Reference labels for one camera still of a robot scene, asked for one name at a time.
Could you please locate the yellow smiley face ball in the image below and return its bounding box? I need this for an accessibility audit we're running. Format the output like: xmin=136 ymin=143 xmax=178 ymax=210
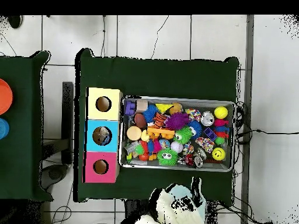
xmin=211 ymin=146 xmax=227 ymax=162

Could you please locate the green furry ball with eyes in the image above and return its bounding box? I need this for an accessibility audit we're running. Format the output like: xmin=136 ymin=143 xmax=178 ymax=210
xmin=157 ymin=148 xmax=179 ymax=167

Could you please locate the cream knitted cloth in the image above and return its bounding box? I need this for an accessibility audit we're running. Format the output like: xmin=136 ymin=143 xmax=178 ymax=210
xmin=134 ymin=185 xmax=193 ymax=224

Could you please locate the green spiky ball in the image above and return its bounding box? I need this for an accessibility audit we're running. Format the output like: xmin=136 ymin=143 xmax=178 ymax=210
xmin=175 ymin=125 xmax=193 ymax=145

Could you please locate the plain yellow ball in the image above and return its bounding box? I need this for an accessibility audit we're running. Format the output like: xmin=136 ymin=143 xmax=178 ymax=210
xmin=214 ymin=106 xmax=229 ymax=120

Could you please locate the orange round disc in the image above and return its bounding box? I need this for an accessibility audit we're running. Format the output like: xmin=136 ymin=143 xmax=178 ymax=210
xmin=0 ymin=78 xmax=13 ymax=116

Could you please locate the blue spiky ball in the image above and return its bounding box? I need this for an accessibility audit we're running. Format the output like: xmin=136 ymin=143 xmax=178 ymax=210
xmin=142 ymin=104 xmax=159 ymax=124

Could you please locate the light teal knitted cloth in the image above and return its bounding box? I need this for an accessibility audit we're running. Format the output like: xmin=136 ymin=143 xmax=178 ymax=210
xmin=164 ymin=183 xmax=207 ymax=222

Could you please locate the dark green table cloth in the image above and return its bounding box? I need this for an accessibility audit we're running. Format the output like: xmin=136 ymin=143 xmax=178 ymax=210
xmin=0 ymin=50 xmax=53 ymax=202
xmin=74 ymin=48 xmax=241 ymax=207

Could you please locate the purple toy block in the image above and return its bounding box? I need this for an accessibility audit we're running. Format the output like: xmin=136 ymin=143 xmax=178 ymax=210
xmin=124 ymin=101 xmax=137 ymax=116

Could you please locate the wooden box with three holes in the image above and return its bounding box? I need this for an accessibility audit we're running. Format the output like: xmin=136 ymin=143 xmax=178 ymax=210
xmin=84 ymin=86 xmax=123 ymax=184

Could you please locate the purple spiky ball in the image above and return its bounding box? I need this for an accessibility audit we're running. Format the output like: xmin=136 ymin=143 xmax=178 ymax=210
xmin=165 ymin=111 xmax=190 ymax=131

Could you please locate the blue round disc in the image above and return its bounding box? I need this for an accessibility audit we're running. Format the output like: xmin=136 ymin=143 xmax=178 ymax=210
xmin=0 ymin=118 xmax=10 ymax=140

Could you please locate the black cable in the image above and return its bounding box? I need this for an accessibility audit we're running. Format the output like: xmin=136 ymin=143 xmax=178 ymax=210
xmin=235 ymin=128 xmax=299 ymax=141

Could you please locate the toy hamburger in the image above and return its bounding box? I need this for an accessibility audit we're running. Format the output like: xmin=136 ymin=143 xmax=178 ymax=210
xmin=126 ymin=125 xmax=143 ymax=142

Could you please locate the shallow clear mesh bin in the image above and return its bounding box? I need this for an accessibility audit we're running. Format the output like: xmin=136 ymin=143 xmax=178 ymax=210
xmin=120 ymin=95 xmax=236 ymax=173

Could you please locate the orange toy building block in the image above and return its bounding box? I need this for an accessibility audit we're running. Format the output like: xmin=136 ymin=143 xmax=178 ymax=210
xmin=147 ymin=125 xmax=176 ymax=140

